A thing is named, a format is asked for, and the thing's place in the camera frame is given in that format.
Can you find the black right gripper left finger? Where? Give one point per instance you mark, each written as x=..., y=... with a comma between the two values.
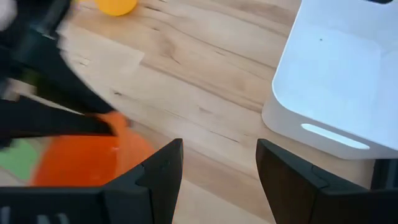
x=149, y=193

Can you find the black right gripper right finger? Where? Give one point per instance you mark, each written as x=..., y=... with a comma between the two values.
x=295, y=193

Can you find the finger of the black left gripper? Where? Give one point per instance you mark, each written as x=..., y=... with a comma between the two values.
x=46, y=121
x=62, y=84

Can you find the orange measuring cup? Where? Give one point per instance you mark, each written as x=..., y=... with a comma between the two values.
x=77, y=161

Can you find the yellow measuring cup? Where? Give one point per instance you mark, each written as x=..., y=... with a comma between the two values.
x=115, y=7

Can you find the white plastic basket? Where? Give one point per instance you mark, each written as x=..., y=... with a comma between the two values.
x=326, y=77

